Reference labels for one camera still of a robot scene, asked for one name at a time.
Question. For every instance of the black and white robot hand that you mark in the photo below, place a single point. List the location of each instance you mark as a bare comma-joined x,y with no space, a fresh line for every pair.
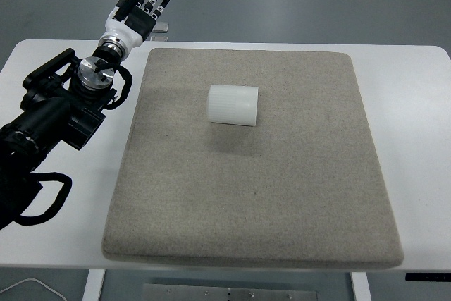
131,22

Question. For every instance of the white ribbed cup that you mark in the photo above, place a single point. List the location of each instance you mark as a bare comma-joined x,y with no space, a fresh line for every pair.
230,104

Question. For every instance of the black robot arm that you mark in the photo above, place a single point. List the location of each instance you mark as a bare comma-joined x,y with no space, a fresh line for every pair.
64,102

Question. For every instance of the beige fabric mat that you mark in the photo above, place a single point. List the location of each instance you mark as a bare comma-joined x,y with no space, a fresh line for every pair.
303,188

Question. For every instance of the white table leg left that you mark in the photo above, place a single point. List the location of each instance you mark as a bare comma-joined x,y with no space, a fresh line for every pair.
94,285

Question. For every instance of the white table leg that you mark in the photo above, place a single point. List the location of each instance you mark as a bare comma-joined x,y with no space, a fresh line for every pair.
94,285
360,286

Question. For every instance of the white table leg right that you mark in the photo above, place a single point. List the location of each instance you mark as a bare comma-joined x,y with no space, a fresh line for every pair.
360,286

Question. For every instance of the black table control panel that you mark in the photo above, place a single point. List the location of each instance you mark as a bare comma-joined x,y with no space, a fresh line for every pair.
428,277

